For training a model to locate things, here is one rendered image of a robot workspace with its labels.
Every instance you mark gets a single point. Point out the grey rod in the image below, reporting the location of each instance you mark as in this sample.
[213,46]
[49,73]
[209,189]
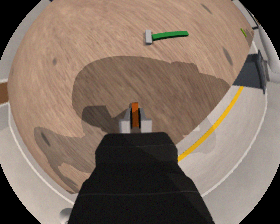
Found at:
[148,37]

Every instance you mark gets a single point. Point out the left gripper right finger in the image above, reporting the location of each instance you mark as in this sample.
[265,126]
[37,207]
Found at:
[144,124]

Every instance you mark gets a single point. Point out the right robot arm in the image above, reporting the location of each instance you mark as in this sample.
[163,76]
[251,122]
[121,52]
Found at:
[271,68]

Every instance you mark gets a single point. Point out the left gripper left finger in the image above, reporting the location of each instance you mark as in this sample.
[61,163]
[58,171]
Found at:
[125,125]

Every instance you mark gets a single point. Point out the orange rod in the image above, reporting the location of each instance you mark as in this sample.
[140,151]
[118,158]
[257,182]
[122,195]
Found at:
[135,114]

